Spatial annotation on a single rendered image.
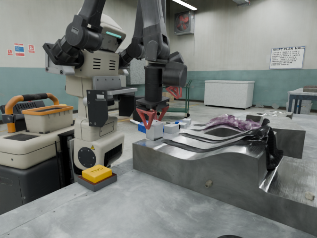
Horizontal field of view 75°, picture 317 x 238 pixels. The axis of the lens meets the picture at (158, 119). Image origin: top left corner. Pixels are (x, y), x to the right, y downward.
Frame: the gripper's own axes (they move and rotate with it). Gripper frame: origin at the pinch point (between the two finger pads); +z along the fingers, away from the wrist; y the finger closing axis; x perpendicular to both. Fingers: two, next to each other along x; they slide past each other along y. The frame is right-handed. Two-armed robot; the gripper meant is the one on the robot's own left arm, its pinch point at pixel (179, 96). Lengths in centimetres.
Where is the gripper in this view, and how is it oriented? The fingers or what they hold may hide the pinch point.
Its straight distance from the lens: 111.4
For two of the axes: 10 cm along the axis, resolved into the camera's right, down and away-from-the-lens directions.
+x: -8.5, 3.7, 3.8
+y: 3.3, -2.0, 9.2
